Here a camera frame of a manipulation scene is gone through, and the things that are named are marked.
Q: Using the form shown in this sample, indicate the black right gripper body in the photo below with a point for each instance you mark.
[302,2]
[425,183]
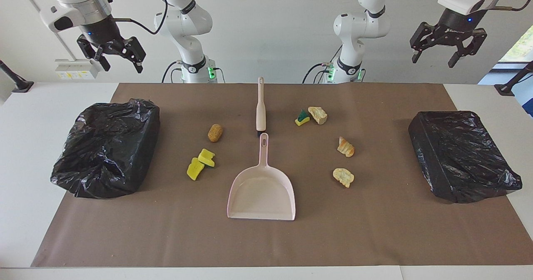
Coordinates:
[104,32]

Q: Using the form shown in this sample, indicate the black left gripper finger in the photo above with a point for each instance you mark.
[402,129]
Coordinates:
[468,48]
[422,36]

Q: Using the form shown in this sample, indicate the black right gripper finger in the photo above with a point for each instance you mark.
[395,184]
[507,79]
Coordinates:
[137,53]
[98,55]

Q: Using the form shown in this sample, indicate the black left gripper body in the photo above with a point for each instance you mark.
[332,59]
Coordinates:
[458,30]

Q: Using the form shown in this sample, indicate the brown cork-like roll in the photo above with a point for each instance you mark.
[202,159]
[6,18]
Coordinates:
[215,133]

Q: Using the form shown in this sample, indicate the pale bread chunk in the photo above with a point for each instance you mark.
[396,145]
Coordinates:
[317,115]
[343,177]

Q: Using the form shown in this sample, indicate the orange croissant piece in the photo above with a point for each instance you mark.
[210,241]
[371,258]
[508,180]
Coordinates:
[345,148]

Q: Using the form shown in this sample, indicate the green and yellow sponge piece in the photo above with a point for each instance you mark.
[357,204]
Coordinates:
[302,117]

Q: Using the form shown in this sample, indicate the pink plastic dustpan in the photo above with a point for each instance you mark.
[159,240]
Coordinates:
[262,192]

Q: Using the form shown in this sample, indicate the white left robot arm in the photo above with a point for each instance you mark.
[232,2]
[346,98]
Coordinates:
[362,26]

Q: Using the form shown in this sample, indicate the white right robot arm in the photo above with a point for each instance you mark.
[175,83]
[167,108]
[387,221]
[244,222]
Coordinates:
[187,21]

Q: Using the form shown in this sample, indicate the open black trash bag bin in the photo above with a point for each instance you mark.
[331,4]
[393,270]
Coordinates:
[104,146]

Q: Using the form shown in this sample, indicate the flat black trash bag bin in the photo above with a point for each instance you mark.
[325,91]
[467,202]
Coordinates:
[462,155]

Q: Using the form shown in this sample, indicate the window with green view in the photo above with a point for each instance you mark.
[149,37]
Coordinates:
[520,46]

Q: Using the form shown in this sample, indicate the brown paper table mat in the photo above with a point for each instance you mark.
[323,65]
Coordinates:
[266,238]

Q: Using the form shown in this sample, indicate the white wall socket box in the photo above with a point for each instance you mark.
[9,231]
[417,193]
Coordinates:
[77,69]

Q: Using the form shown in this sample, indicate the black camera stand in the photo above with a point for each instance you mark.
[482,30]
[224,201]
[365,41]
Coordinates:
[23,87]
[506,89]

